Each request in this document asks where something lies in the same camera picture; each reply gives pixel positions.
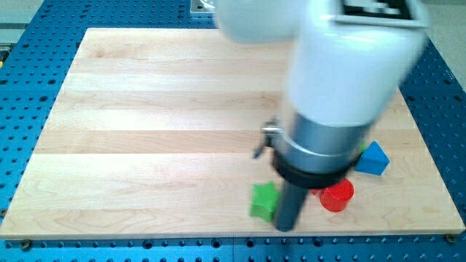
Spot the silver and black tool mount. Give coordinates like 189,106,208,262
253,108,368,189

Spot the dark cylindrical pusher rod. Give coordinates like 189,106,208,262
273,181,309,231

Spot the red cylinder block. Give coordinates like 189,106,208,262
319,178,355,213

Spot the green block behind arm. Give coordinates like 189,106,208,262
359,141,367,154

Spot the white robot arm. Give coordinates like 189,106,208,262
215,0,428,231

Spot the green star block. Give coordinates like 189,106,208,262
249,181,280,223

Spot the blue triangular block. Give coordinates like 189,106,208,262
355,141,390,176

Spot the wooden board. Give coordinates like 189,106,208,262
1,28,465,239

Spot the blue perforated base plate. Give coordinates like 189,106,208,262
1,1,465,261

